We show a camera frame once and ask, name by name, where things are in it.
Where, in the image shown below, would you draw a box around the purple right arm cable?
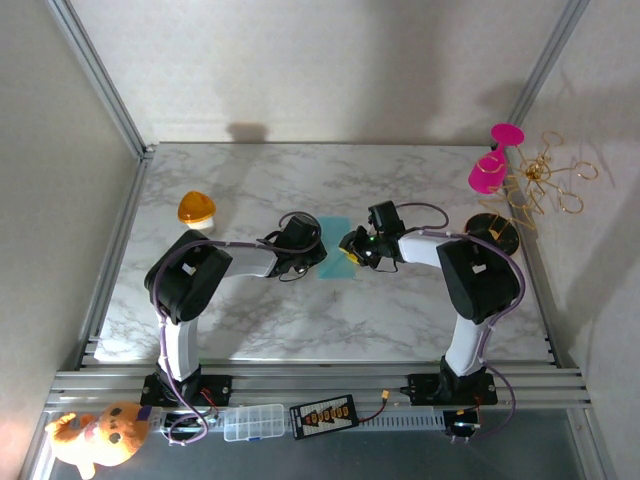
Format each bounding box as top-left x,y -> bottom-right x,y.
394,201 -> 527,442

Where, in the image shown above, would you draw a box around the red wire yellow connector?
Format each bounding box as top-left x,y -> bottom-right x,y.
352,389 -> 392,426

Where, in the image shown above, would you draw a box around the aluminium frame post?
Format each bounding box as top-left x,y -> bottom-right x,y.
507,0 -> 592,134
43,0 -> 159,160

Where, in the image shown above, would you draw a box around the orange mushroom toy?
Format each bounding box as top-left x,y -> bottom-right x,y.
177,190 -> 218,231

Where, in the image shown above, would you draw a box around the pink plastic wine glass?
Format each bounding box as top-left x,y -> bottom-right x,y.
467,123 -> 526,196

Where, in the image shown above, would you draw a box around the gold wire rack black base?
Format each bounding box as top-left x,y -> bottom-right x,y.
462,130 -> 600,255

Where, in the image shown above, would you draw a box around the clear plastic organizer box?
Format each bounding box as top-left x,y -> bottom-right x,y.
222,403 -> 286,443

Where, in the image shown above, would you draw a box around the aluminium side rail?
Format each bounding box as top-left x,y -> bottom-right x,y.
519,249 -> 569,370
74,149 -> 151,371

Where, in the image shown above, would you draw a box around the small black electronics box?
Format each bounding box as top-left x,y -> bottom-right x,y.
442,408 -> 484,441

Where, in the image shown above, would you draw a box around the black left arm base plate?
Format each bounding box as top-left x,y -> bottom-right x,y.
140,373 -> 234,407

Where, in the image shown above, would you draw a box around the orange plush toy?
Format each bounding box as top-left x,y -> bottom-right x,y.
44,400 -> 153,480

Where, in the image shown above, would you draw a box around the teal cloth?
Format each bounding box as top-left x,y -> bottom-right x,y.
317,216 -> 357,281

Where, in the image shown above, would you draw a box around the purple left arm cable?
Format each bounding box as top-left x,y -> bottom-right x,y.
152,210 -> 324,447

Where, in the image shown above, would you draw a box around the black charging board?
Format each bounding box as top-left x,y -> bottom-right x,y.
288,394 -> 360,441

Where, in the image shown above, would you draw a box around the grey slotted cable duct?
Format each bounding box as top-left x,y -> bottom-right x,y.
357,405 -> 447,434

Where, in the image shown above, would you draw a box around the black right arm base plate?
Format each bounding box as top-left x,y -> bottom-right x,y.
407,372 -> 498,406

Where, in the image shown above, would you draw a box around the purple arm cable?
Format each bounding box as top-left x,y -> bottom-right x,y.
394,201 -> 527,442
152,210 -> 324,447

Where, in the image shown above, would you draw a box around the aluminium frame rails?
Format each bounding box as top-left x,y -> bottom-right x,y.
44,367 -> 594,416

